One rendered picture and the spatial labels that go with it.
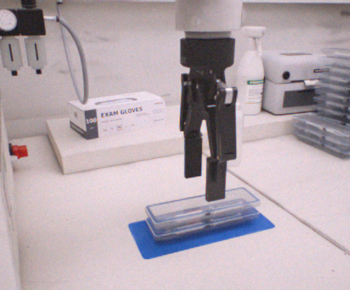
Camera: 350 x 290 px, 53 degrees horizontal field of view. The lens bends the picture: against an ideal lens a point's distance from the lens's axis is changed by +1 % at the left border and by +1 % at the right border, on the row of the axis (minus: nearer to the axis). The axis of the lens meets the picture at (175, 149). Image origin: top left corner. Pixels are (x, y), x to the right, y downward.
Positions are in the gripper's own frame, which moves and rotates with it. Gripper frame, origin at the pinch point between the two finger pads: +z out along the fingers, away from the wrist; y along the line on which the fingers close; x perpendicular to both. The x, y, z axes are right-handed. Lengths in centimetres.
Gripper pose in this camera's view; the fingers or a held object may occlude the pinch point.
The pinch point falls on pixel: (203, 172)
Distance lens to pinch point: 55.2
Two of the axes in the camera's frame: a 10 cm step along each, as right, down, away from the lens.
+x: 9.3, -1.4, 3.3
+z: 0.0, 9.3, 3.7
